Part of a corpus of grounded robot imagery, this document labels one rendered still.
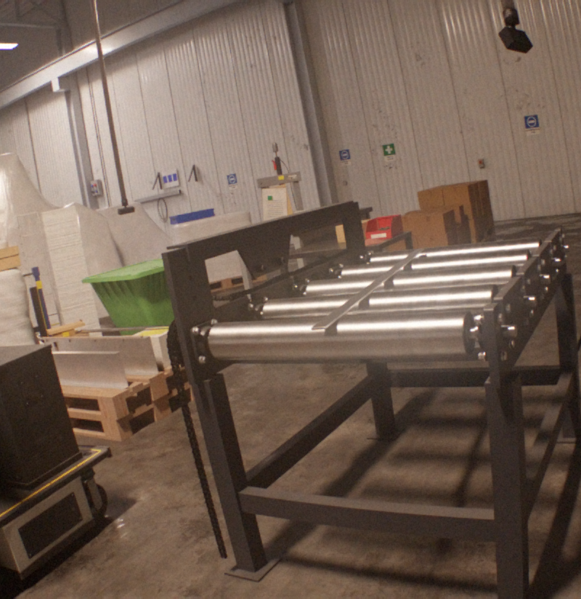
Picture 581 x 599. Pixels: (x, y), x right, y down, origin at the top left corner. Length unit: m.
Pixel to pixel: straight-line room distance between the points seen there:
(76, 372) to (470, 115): 9.77
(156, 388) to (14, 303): 1.72
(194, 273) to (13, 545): 1.26
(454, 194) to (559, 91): 3.78
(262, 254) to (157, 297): 2.63
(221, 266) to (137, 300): 4.49
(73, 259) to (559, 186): 8.99
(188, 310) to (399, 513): 0.88
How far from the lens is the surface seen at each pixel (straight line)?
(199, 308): 1.99
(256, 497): 2.10
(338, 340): 1.67
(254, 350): 1.82
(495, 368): 1.51
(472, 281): 2.12
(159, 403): 4.08
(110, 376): 3.99
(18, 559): 2.55
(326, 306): 2.02
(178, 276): 1.93
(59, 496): 2.65
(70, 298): 5.88
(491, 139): 12.37
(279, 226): 2.38
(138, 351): 4.12
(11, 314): 5.26
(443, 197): 9.41
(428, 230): 7.96
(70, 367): 4.28
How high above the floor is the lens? 1.28
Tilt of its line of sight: 9 degrees down
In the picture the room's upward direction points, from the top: 10 degrees counter-clockwise
